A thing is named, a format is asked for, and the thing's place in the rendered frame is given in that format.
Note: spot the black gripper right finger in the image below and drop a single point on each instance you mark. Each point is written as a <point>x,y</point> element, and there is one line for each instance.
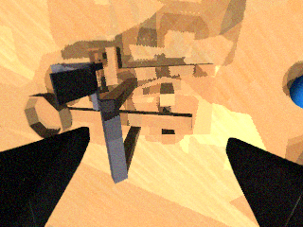
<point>272,185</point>

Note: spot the blue ball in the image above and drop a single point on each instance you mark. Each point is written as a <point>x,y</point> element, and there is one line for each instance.
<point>296,92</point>

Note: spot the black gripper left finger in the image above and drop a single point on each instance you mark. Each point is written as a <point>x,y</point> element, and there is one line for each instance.
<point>33,177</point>

